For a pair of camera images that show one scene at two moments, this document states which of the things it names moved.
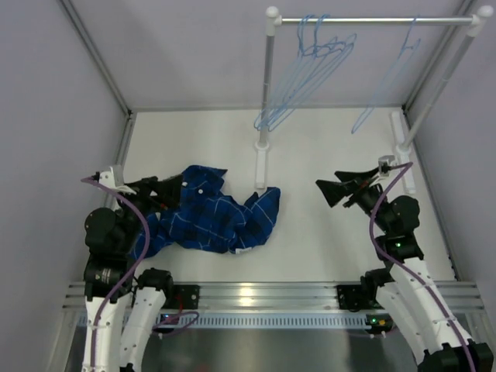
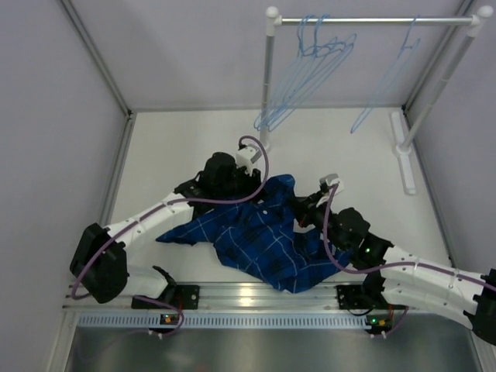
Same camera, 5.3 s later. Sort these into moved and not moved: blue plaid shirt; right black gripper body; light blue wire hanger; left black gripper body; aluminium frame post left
Moved: left black gripper body; right black gripper body; blue plaid shirt
Not moved: aluminium frame post left; light blue wire hanger
